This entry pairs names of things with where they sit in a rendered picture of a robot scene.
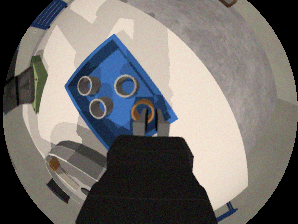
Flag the bronze bushing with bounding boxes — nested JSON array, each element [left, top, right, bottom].
[[131, 99, 154, 123], [48, 158, 61, 172]]

